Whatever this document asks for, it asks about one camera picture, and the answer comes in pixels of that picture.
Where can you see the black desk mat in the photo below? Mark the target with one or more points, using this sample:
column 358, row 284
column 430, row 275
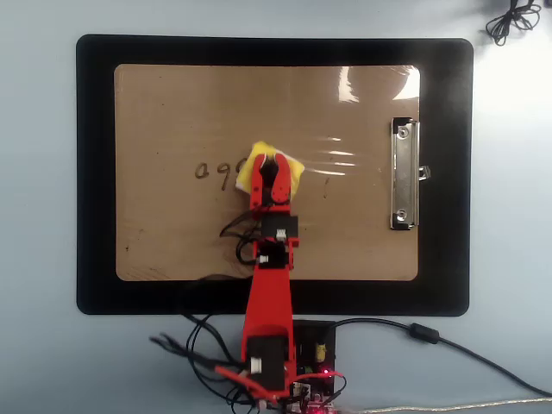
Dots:
column 95, row 129

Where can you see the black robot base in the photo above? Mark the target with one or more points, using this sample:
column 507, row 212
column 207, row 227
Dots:
column 315, row 336

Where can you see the red controller circuit board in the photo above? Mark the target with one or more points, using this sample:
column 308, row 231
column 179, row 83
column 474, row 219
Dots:
column 319, row 403

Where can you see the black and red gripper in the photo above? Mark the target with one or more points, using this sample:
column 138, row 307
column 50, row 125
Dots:
column 280, row 224

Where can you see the yellow sponge with black knob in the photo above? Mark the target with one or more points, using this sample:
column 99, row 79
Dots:
column 243, row 172

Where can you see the brown clipboard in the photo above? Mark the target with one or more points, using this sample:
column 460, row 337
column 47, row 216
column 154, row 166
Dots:
column 172, row 108

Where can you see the silver metal clipboard clip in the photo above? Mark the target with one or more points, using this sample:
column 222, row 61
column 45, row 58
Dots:
column 404, row 172

